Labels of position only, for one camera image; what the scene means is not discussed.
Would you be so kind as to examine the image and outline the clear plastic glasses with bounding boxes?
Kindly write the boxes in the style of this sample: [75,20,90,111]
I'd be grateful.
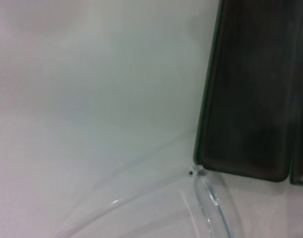
[56,165,245,238]

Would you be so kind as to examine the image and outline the green glasses case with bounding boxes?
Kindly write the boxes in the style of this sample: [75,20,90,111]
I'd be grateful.
[193,0,303,186]

